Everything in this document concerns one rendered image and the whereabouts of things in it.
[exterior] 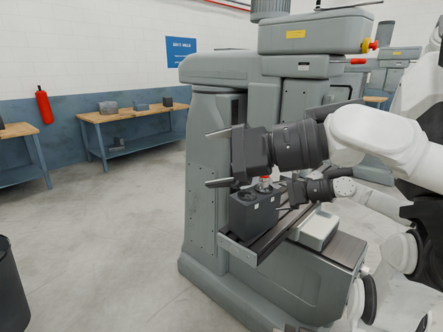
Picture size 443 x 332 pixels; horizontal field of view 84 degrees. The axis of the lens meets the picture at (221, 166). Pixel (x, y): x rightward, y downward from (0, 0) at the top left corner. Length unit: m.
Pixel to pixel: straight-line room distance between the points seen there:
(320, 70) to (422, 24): 6.69
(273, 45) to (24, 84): 4.09
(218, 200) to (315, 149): 1.29
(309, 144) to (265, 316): 1.55
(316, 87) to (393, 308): 0.88
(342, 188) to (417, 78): 0.39
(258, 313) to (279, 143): 1.56
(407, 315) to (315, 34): 1.03
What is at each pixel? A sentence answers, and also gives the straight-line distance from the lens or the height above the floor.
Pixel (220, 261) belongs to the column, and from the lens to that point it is 1.96.
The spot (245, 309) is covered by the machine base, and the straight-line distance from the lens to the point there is 1.93.
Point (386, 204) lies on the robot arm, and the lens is 0.94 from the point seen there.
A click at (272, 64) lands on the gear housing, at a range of 1.32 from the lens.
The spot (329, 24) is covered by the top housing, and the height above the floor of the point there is 1.84.
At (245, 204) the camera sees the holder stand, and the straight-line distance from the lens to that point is 1.05.
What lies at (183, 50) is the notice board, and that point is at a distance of 6.20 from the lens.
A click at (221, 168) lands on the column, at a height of 1.08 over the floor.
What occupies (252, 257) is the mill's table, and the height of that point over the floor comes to 0.93.
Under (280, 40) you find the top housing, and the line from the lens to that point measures 1.29.
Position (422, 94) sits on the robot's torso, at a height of 1.64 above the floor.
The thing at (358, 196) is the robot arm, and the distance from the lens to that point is 1.00.
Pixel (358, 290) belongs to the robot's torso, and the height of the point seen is 1.03.
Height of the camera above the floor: 1.70
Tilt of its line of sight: 23 degrees down
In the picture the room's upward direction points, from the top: straight up
